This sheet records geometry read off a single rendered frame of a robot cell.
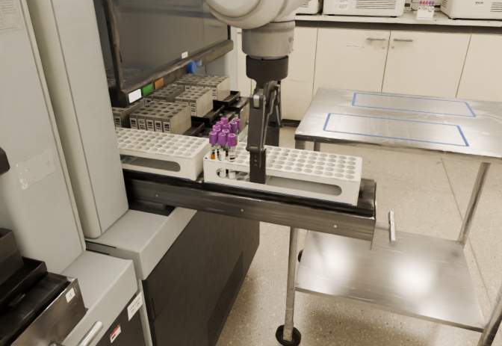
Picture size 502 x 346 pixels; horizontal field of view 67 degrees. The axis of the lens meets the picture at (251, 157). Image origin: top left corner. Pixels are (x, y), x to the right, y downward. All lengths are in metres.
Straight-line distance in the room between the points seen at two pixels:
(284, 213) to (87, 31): 0.46
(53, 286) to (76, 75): 0.32
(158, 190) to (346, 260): 0.82
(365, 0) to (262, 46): 2.36
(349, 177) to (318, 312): 0.98
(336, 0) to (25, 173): 2.60
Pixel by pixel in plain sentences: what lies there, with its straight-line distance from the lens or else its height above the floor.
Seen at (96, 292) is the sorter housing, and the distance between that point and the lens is 0.68.
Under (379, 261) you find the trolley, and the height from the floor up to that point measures 0.28.
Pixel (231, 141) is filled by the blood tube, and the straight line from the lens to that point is 0.69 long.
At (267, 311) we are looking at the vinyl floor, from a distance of 1.59.
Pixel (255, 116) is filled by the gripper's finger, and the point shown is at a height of 0.97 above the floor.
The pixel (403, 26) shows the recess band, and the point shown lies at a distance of 3.01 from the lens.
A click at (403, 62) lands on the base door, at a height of 0.61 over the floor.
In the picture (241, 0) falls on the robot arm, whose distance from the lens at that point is 0.43.
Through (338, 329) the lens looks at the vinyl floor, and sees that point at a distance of 1.57.
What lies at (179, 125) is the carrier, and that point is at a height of 0.85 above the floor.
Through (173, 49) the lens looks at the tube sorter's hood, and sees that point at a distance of 0.92.
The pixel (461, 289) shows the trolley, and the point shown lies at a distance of 1.44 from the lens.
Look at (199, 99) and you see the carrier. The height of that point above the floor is 0.88.
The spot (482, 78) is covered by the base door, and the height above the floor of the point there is 0.52.
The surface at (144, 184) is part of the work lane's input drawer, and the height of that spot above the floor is 0.80.
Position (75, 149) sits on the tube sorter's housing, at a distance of 0.69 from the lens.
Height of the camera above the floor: 1.19
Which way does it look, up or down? 26 degrees down
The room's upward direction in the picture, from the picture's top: straight up
